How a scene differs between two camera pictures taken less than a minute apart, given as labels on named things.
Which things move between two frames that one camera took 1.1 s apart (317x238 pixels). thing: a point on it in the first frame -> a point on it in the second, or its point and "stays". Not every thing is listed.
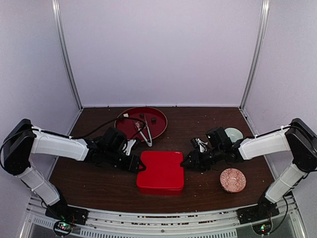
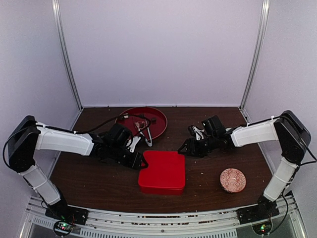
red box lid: x=163 y=170 stays
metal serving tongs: x=149 y=143 stays
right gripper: x=195 y=162 -> x=194 y=148
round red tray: x=140 y=122 stays
